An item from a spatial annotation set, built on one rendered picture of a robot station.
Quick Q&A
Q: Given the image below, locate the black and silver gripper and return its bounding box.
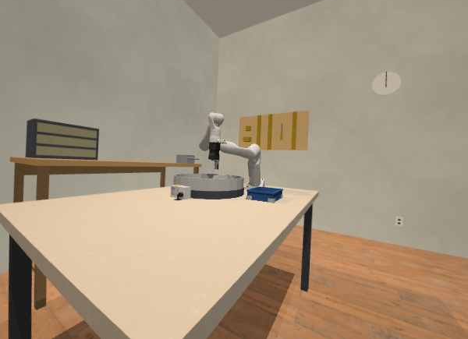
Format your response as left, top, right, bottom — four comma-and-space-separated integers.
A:
208, 135, 227, 169

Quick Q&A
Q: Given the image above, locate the blue crate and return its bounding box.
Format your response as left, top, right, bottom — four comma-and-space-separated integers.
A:
246, 186, 283, 203

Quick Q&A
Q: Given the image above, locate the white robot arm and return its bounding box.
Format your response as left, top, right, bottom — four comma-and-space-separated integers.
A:
199, 113, 261, 186

